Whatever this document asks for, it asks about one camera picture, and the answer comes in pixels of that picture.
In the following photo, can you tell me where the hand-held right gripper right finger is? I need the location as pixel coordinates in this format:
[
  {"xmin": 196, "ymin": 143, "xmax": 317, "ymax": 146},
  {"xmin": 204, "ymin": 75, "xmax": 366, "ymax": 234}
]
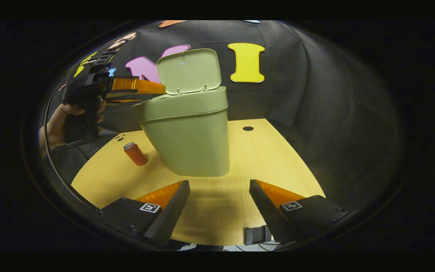
[{"xmin": 249, "ymin": 179, "xmax": 351, "ymax": 244}]

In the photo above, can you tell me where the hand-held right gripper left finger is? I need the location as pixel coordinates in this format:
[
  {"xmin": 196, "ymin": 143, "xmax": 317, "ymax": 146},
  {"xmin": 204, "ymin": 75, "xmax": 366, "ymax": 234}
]
[{"xmin": 100, "ymin": 180, "xmax": 191, "ymax": 243}]

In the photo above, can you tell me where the red pop can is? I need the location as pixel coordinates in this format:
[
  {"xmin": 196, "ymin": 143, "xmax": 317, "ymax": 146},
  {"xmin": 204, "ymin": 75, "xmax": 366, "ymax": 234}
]
[{"xmin": 123, "ymin": 142, "xmax": 149, "ymax": 166}]

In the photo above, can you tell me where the pale green desktop garbage bin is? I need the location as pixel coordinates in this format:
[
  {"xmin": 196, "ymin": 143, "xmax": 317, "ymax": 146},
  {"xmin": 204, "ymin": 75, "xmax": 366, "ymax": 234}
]
[{"xmin": 131, "ymin": 48, "xmax": 230, "ymax": 177}]

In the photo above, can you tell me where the wooden desktop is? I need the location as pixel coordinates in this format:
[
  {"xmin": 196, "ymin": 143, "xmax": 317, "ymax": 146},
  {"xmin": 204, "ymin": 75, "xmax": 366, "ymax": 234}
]
[{"xmin": 71, "ymin": 119, "xmax": 325, "ymax": 246}]

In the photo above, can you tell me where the black backdrop cloth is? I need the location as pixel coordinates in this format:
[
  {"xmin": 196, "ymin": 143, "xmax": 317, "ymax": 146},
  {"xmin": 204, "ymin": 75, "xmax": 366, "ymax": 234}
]
[{"xmin": 48, "ymin": 20, "xmax": 403, "ymax": 212}]

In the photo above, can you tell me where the black desk edge bracket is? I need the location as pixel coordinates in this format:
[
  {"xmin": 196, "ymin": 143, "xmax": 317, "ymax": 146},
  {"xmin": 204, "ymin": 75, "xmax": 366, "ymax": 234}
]
[{"xmin": 245, "ymin": 226, "xmax": 273, "ymax": 245}]

